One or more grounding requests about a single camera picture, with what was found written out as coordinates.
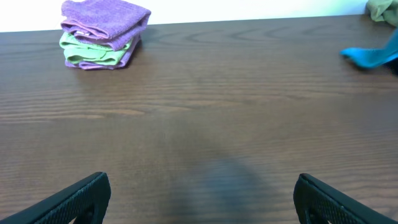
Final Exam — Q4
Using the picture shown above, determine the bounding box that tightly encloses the folded purple top cloth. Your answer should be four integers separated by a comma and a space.
61, 0, 151, 51

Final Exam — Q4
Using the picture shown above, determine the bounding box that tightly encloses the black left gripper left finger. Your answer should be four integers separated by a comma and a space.
1, 172, 111, 224

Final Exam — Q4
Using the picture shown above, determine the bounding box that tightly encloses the folded purple bottom cloth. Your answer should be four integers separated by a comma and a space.
59, 33, 141, 70

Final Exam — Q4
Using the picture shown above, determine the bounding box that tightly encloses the blue microfiber cloth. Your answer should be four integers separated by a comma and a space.
340, 29, 397, 69

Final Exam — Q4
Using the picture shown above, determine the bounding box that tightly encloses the folded purple cloth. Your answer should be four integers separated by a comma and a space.
61, 0, 151, 51
59, 33, 141, 70

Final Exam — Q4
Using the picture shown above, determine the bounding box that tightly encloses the folded green cloth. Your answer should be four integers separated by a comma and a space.
59, 32, 133, 65

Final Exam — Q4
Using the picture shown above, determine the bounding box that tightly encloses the crumpled green cloth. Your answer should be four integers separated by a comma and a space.
366, 0, 397, 27

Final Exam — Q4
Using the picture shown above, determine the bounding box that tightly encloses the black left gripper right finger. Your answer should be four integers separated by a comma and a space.
293, 173, 397, 224

